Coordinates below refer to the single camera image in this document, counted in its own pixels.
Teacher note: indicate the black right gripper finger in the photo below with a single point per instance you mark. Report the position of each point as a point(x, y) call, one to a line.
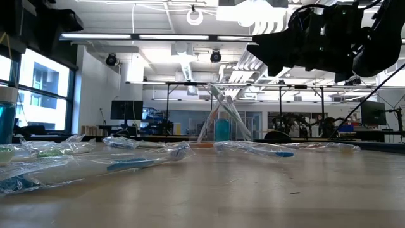
point(278, 50)
point(275, 70)

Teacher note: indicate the blue toothbrush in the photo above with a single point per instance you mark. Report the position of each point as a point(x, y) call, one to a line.
point(283, 154)
point(129, 164)
point(121, 143)

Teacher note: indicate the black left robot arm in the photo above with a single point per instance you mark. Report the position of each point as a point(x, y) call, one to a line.
point(19, 19)

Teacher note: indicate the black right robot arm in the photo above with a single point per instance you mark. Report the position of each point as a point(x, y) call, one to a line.
point(386, 38)

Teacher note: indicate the black background robot arm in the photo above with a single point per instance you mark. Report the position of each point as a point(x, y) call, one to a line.
point(289, 122)
point(330, 125)

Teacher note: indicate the long ceiling light strip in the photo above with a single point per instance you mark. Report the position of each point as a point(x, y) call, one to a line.
point(95, 36)

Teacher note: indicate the black ceiling spotlight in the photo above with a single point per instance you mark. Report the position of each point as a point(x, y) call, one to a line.
point(111, 59)
point(215, 56)

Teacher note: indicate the large glass window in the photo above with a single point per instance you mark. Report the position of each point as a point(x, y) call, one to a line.
point(44, 95)

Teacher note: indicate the black computer monitor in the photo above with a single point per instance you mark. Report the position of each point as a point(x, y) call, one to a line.
point(373, 113)
point(126, 110)

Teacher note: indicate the wooden rack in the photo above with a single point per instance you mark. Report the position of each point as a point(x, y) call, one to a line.
point(93, 130)

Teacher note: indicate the black background rig frame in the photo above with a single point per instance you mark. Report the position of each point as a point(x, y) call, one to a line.
point(190, 84)

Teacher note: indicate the white air duct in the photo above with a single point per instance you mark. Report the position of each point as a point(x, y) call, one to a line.
point(186, 68)

